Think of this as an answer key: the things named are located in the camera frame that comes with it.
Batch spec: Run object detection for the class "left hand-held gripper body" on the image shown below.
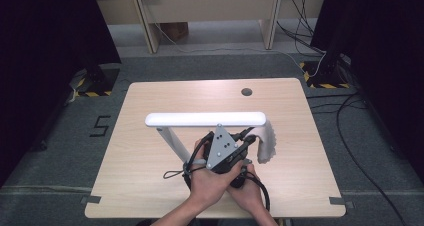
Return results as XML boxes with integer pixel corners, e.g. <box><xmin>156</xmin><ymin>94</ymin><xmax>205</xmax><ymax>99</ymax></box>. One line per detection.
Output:
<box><xmin>201</xmin><ymin>124</ymin><xmax>250</xmax><ymax>174</ymax></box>

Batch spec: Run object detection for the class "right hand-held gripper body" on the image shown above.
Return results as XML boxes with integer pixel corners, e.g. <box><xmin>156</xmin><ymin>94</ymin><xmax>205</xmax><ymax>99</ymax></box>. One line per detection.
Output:
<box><xmin>229</xmin><ymin>157</ymin><xmax>253</xmax><ymax>189</ymax></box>

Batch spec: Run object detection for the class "beige cloth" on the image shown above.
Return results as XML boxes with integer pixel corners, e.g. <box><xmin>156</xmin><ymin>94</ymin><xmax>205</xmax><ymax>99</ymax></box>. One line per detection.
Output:
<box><xmin>248</xmin><ymin>120</ymin><xmax>278</xmax><ymax>165</ymax></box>

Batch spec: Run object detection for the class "white desk lamp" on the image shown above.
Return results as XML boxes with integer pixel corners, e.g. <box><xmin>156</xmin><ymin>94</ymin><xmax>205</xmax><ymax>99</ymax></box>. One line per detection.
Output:
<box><xmin>144</xmin><ymin>111</ymin><xmax>268</xmax><ymax>164</ymax></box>

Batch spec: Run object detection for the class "person's right hand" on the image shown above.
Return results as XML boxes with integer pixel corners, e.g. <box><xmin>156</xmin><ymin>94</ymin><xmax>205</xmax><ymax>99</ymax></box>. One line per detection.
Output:
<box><xmin>228</xmin><ymin>164</ymin><xmax>266</xmax><ymax>215</ymax></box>

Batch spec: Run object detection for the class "person's left hand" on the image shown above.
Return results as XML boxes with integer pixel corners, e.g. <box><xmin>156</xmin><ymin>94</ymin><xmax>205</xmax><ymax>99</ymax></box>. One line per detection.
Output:
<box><xmin>189</xmin><ymin>139</ymin><xmax>246</xmax><ymax>209</ymax></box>

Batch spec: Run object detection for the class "grey tape piece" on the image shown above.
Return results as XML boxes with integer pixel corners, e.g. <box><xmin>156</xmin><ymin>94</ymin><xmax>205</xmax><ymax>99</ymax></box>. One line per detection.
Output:
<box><xmin>329</xmin><ymin>196</ymin><xmax>355</xmax><ymax>210</ymax></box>
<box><xmin>80</xmin><ymin>195</ymin><xmax>102</xmax><ymax>205</ymax></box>

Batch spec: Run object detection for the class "black stand base hazard tape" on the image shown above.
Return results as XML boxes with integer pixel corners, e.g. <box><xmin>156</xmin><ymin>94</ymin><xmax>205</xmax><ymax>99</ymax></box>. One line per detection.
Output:
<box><xmin>298</xmin><ymin>54</ymin><xmax>351</xmax><ymax>90</ymax></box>
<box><xmin>68</xmin><ymin>64</ymin><xmax>121</xmax><ymax>99</ymax></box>

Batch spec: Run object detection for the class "brown cardboard box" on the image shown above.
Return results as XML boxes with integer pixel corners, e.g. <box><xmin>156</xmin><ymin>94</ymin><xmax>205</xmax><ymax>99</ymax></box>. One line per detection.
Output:
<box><xmin>159</xmin><ymin>21</ymin><xmax>189</xmax><ymax>42</ymax></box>

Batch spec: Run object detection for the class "beige background desk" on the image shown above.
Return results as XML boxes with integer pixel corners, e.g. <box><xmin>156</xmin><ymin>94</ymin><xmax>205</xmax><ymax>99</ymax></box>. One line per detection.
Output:
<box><xmin>90</xmin><ymin>0</ymin><xmax>329</xmax><ymax>55</ymax></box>

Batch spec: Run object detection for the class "black curtain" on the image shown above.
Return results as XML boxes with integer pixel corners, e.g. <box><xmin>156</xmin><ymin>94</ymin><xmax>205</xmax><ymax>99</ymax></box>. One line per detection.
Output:
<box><xmin>311</xmin><ymin>0</ymin><xmax>424</xmax><ymax>184</ymax></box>
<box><xmin>0</xmin><ymin>0</ymin><xmax>122</xmax><ymax>187</ymax></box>

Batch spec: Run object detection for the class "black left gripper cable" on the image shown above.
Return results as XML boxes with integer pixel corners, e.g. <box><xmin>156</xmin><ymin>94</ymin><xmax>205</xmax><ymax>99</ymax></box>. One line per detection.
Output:
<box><xmin>162</xmin><ymin>131</ymin><xmax>215</xmax><ymax>181</ymax></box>

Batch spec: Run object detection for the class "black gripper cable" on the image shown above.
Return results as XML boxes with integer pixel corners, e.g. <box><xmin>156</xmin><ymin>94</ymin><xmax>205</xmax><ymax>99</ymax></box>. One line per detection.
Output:
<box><xmin>162</xmin><ymin>131</ymin><xmax>215</xmax><ymax>181</ymax></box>
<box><xmin>245</xmin><ymin>171</ymin><xmax>271</xmax><ymax>212</ymax></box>

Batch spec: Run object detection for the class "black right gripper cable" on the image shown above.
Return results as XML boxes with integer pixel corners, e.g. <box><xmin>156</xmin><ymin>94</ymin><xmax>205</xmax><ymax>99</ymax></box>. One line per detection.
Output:
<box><xmin>245</xmin><ymin>171</ymin><xmax>271</xmax><ymax>212</ymax></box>

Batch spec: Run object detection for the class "long black floor cable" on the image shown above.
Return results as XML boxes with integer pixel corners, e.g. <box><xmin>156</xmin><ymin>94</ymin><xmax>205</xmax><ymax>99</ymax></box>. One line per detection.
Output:
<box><xmin>306</xmin><ymin>91</ymin><xmax>408</xmax><ymax>226</ymax></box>

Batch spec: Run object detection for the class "white floor cable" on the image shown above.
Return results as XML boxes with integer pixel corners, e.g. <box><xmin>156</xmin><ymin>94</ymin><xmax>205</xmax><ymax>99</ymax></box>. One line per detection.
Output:
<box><xmin>139</xmin><ymin>0</ymin><xmax>328</xmax><ymax>79</ymax></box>

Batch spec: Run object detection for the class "bundle of black hanging cables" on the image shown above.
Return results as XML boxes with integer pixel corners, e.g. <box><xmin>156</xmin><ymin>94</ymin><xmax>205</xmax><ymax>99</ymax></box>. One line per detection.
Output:
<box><xmin>276</xmin><ymin>0</ymin><xmax>326</xmax><ymax>55</ymax></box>

